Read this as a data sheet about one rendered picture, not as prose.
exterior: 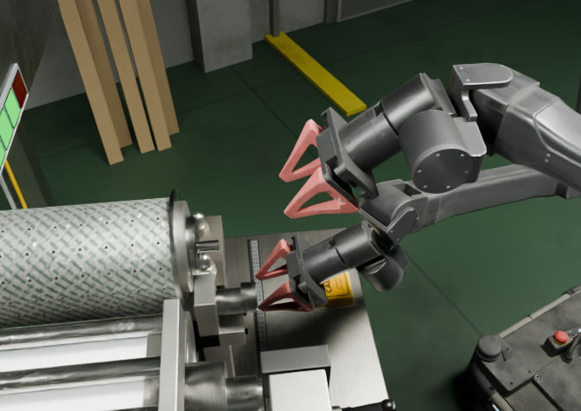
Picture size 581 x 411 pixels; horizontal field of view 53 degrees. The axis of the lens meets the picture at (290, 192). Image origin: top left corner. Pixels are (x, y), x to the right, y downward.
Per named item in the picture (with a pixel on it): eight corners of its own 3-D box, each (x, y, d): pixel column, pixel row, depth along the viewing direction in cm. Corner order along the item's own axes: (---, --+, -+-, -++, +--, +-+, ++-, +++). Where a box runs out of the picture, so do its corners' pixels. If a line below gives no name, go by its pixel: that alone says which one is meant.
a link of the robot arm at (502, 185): (545, 146, 109) (599, 168, 100) (538, 175, 111) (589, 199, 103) (358, 179, 89) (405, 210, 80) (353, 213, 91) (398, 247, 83)
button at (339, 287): (352, 305, 109) (354, 297, 108) (316, 308, 109) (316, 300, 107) (346, 274, 114) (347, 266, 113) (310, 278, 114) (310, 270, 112)
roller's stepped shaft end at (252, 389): (298, 415, 51) (298, 398, 49) (229, 423, 50) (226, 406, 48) (294, 382, 53) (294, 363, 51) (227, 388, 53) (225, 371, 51)
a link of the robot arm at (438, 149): (485, 128, 66) (506, 61, 60) (525, 201, 58) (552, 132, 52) (380, 134, 65) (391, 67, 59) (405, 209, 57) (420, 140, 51)
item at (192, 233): (201, 269, 78) (197, 279, 70) (187, 271, 78) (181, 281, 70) (197, 213, 77) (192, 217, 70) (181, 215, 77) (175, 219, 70)
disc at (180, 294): (188, 329, 74) (171, 254, 63) (184, 330, 74) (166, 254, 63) (189, 240, 84) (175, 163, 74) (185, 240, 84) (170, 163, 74)
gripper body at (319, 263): (308, 256, 95) (347, 237, 93) (317, 309, 88) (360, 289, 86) (286, 236, 91) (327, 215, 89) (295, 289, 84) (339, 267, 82)
